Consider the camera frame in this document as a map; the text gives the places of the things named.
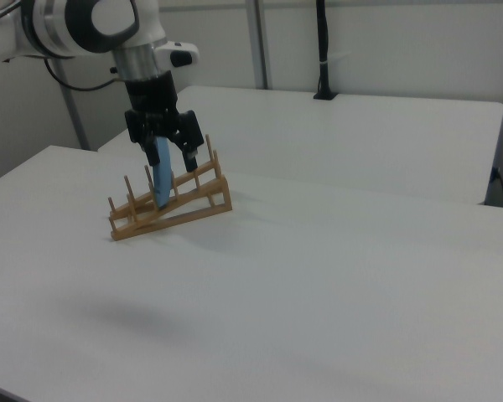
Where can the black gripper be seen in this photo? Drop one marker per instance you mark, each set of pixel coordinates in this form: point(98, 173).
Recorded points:
point(151, 94)

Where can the blue round plate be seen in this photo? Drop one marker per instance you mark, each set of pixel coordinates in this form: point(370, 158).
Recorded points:
point(162, 176)

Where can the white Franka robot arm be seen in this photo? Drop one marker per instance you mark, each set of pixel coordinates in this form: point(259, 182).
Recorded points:
point(67, 25)

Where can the wooden plate rack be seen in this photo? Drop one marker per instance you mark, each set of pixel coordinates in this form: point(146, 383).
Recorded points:
point(225, 194)

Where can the grey partition frame post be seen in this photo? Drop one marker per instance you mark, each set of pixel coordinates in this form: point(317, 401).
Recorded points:
point(257, 42)

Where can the black post with base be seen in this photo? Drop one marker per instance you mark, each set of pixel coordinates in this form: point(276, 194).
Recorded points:
point(322, 42)

